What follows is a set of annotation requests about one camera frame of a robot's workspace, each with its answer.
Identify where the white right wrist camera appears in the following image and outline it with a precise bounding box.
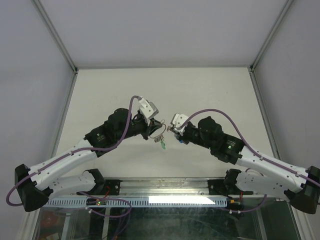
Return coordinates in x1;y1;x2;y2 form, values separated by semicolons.
169;113;189;136

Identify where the white slotted cable duct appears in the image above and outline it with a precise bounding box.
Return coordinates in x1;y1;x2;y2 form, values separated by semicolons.
45;195;228;209

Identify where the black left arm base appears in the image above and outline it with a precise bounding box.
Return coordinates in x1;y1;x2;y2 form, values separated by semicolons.
77;168;122;196

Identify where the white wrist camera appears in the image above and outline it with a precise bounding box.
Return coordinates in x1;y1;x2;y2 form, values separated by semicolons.
169;113;189;136
138;97;159;120

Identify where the aluminium frame post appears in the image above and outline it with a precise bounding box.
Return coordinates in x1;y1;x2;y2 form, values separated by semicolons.
247;0;296;159
31;0;79;159

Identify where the aluminium mounting rail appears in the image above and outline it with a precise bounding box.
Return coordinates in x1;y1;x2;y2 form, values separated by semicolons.
47;176;300;198

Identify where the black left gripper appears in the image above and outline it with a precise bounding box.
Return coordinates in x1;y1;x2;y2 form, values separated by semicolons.
116;114;162;142

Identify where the left aluminium frame post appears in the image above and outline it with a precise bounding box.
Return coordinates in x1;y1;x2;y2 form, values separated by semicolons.
31;0;79;159

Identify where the right aluminium frame post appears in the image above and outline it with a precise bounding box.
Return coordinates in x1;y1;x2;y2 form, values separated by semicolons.
247;0;296;159

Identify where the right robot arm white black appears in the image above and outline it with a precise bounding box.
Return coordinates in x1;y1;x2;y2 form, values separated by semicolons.
170;113;320;214

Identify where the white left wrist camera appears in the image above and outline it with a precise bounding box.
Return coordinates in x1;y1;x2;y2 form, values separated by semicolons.
138;97;159;120

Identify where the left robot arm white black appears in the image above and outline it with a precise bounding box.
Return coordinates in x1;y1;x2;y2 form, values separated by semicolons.
14;107;162;212

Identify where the metal keyring with clips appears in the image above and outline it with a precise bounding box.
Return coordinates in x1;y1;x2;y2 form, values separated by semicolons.
152;119;171;143

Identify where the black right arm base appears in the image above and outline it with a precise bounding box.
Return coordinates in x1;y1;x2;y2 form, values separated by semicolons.
207;168;254;198

